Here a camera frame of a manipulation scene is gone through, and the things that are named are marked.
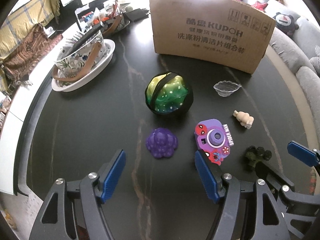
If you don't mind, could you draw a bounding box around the grey curved sofa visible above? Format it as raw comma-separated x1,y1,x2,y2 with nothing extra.
240,0,320,120

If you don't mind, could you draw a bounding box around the purple grape toy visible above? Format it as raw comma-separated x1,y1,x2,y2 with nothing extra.
145,127,178,159

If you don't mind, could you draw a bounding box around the brown patterned cloth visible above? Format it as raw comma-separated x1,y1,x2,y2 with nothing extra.
3,24,63,81

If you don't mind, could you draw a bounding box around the floral bowl with leather strap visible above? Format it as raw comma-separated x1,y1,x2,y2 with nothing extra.
52,30,107,83

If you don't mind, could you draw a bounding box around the dark round sailboat cushion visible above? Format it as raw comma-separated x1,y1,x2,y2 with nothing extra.
273,12,299,37

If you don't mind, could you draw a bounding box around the clear leaf-shaped dish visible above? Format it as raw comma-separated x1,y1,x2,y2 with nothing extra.
213,80,242,97

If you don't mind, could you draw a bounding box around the green ball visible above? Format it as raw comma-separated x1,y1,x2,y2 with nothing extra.
144,72,194,116

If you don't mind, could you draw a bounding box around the purple spider-man toy camera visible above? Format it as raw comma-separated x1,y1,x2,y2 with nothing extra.
194,119,234,166

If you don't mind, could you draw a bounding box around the beige small figurine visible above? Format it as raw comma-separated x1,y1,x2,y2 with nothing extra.
233,110,254,129

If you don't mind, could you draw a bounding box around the cardboard box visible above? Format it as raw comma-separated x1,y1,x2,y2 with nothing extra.
149,0,276,74

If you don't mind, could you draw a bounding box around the yellow plaid blanket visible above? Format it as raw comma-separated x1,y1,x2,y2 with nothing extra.
1,0,60,60

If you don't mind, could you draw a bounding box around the basket with snack packets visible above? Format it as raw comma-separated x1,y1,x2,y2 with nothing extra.
80,0,130,37

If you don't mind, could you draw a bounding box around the white oval plate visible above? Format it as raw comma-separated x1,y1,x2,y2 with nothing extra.
52,39,116,92

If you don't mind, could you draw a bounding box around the striped star cushion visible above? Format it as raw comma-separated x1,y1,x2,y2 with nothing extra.
310,56,320,76

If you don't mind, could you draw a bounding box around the black remote in bowl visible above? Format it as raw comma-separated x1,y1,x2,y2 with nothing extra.
70,21,104,54

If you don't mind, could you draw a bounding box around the red star plush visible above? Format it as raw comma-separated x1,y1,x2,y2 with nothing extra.
251,1,268,12

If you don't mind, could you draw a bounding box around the green toy truck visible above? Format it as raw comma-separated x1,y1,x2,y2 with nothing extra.
244,146,272,171

